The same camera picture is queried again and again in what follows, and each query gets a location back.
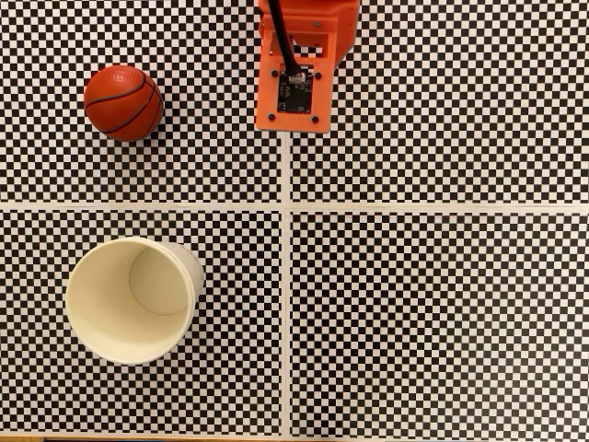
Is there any orange foam mini basketball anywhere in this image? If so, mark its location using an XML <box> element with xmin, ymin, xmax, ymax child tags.
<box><xmin>83</xmin><ymin>64</ymin><xmax>165</xmax><ymax>143</ymax></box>

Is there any cream paper cup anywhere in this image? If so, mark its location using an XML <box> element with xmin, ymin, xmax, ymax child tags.
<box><xmin>64</xmin><ymin>236</ymin><xmax>205</xmax><ymax>366</ymax></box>

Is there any black white checkerboard sheet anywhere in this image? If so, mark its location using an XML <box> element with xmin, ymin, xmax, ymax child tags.
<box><xmin>285</xmin><ymin>0</ymin><xmax>589</xmax><ymax>207</ymax></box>
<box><xmin>284</xmin><ymin>206</ymin><xmax>589</xmax><ymax>437</ymax></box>
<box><xmin>0</xmin><ymin>205</ymin><xmax>286</xmax><ymax>437</ymax></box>
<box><xmin>0</xmin><ymin>0</ymin><xmax>286</xmax><ymax>206</ymax></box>

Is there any black camera cable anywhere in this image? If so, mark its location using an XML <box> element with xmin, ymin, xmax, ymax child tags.
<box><xmin>266</xmin><ymin>0</ymin><xmax>304</xmax><ymax>78</ymax></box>

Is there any orange gripper camera mount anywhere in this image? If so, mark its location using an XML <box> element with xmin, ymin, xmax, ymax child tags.
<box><xmin>254</xmin><ymin>12</ymin><xmax>341</xmax><ymax>135</ymax></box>

